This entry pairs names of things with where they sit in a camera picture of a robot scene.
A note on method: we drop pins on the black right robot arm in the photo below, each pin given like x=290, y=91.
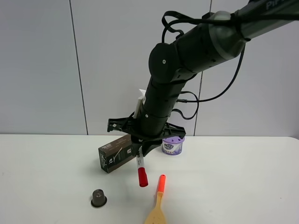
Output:
x=214, y=39

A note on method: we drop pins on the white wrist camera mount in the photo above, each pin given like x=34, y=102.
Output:
x=140, y=102

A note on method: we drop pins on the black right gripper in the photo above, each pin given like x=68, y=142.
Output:
x=146, y=129

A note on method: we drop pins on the orange handled wooden spatula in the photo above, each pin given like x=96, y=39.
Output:
x=156, y=216

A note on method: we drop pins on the brown coffee capsule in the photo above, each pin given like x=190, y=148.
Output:
x=98, y=199

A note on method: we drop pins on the purple lid air freshener tub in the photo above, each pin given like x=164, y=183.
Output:
x=172, y=145

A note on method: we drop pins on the red and white marker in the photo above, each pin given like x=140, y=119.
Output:
x=142, y=176

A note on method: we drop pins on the brown coffee capsule box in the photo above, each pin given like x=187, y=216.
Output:
x=115, y=154

